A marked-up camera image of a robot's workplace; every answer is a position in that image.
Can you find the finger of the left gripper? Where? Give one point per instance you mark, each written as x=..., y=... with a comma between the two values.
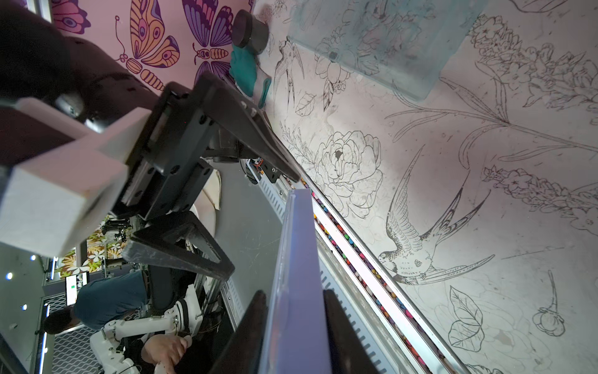
x=241, y=130
x=179, y=241

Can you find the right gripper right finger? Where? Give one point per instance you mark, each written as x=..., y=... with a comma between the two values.
x=347, y=355

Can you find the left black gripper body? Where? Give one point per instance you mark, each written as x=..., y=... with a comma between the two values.
x=167, y=170

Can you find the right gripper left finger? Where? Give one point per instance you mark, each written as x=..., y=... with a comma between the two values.
x=243, y=351

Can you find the blue plastic geometry case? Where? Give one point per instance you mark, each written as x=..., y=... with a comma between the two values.
x=296, y=336

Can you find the green transparent ruler set pouch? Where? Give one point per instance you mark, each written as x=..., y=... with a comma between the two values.
x=398, y=44

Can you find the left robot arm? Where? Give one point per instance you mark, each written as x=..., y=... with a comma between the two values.
x=70, y=74

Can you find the person in background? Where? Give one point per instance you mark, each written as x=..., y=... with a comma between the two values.
x=102, y=301

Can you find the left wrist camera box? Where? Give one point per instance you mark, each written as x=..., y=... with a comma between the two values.
x=60, y=178

